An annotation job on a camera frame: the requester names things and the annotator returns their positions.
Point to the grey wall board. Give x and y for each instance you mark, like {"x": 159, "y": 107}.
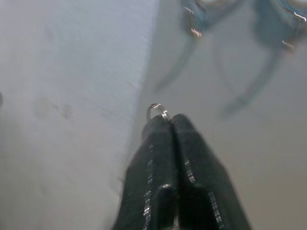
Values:
{"x": 239, "y": 148}

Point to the white square wall hook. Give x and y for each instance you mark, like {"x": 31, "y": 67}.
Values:
{"x": 195, "y": 32}

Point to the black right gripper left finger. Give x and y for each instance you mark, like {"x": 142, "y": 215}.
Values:
{"x": 148, "y": 153}

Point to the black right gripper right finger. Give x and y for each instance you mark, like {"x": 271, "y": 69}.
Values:
{"x": 201, "y": 167}

